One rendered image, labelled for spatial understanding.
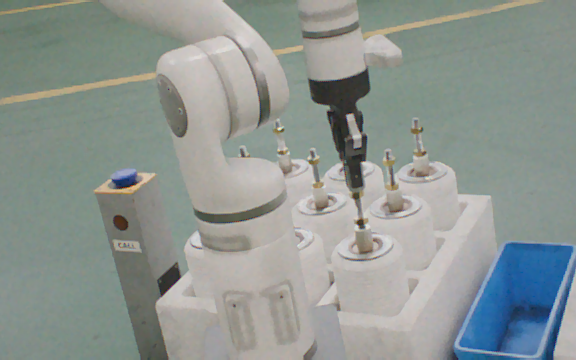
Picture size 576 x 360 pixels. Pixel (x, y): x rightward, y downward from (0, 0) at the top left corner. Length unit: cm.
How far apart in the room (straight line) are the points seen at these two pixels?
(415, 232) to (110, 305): 70
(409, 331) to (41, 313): 86
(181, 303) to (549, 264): 56
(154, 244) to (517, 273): 57
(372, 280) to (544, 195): 76
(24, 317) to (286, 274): 102
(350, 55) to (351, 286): 31
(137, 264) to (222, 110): 70
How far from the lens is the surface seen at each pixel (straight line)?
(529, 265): 152
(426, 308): 126
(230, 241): 87
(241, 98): 83
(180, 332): 139
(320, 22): 111
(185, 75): 82
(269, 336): 92
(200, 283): 136
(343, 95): 113
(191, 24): 92
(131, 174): 145
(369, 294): 123
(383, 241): 125
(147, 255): 147
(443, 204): 143
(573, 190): 194
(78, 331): 175
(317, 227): 136
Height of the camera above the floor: 83
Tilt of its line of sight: 23 degrees down
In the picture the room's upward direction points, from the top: 11 degrees counter-clockwise
